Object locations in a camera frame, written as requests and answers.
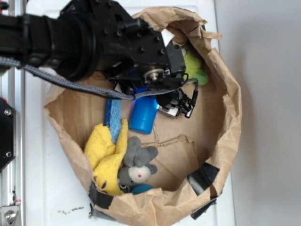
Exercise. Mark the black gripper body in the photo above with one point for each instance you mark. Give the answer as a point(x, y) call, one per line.
point(135, 55)

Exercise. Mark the blue sponge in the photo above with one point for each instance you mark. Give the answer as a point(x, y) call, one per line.
point(113, 117)

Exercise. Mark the green plush toy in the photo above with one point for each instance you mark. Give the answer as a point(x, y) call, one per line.
point(194, 67)

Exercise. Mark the yellow towel cloth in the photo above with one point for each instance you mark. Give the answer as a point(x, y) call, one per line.
point(106, 157)

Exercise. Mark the brown paper bag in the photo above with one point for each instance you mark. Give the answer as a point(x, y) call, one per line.
point(195, 155)

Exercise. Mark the grey plush mouse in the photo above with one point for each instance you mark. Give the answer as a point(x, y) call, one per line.
point(137, 167)

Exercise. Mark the black mounting plate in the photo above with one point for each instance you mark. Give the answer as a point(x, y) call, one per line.
point(7, 134)

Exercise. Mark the teal round object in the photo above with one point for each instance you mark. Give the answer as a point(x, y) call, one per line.
point(141, 188)

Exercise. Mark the aluminium rail frame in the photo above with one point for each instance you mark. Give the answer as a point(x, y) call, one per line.
point(12, 197)

